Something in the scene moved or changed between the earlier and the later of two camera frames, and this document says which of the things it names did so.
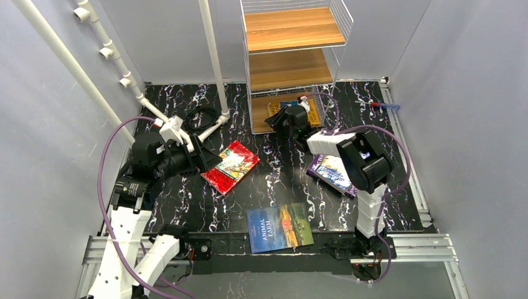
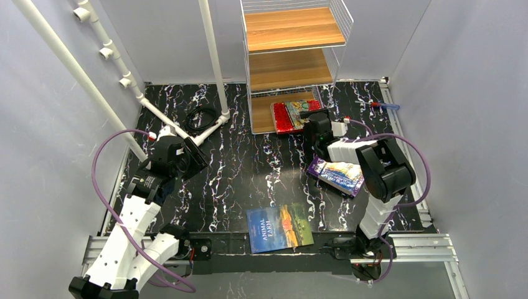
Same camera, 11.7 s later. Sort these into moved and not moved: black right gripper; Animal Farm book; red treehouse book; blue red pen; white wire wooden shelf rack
Moved: red treehouse book; black right gripper
Not moved: white wire wooden shelf rack; blue red pen; Animal Farm book
